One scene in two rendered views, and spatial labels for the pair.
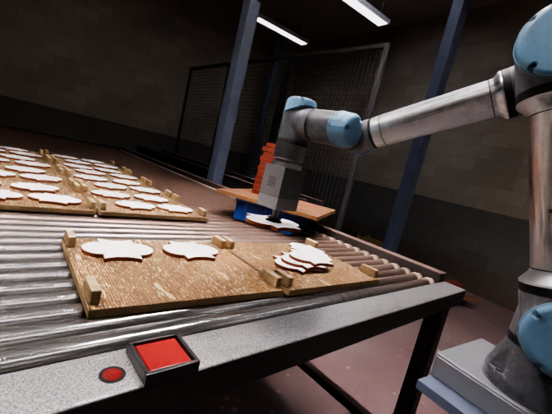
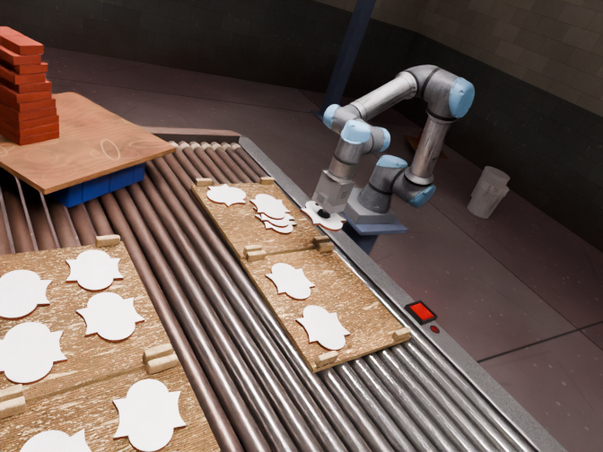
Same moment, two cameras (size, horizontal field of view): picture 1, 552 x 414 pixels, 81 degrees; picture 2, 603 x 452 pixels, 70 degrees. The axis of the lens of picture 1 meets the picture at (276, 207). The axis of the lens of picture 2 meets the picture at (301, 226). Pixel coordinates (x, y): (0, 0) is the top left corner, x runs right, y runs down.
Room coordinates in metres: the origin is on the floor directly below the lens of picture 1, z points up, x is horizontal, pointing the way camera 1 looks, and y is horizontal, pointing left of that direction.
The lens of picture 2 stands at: (0.90, 1.18, 1.72)
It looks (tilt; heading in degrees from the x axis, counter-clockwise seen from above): 31 degrees down; 268
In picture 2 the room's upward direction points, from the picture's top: 20 degrees clockwise
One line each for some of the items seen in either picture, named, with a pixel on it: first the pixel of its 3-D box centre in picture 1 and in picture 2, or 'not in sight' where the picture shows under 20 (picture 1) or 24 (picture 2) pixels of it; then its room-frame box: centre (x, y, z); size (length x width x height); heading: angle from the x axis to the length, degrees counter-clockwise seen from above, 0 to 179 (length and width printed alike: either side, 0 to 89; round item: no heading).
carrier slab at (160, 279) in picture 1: (172, 267); (323, 299); (0.73, 0.21, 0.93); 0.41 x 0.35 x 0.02; 131
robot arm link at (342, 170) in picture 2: (290, 154); (342, 166); (0.81, 0.00, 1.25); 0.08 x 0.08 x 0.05
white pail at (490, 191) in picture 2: not in sight; (486, 197); (-1.03, -3.24, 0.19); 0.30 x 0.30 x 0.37
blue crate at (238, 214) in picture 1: (273, 213); (75, 159); (1.61, 0.00, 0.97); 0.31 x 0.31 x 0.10; 72
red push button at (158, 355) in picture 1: (163, 357); (420, 312); (0.42, 0.11, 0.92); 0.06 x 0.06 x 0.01; 44
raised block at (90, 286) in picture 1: (91, 289); (401, 334); (0.50, 0.27, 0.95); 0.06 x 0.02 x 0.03; 41
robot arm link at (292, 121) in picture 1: (298, 122); (353, 142); (0.81, 0.00, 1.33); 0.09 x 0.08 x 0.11; 54
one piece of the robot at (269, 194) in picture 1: (279, 184); (330, 189); (0.82, 0.00, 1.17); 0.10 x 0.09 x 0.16; 51
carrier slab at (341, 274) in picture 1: (298, 263); (258, 215); (1.01, -0.11, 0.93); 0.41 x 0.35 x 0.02; 132
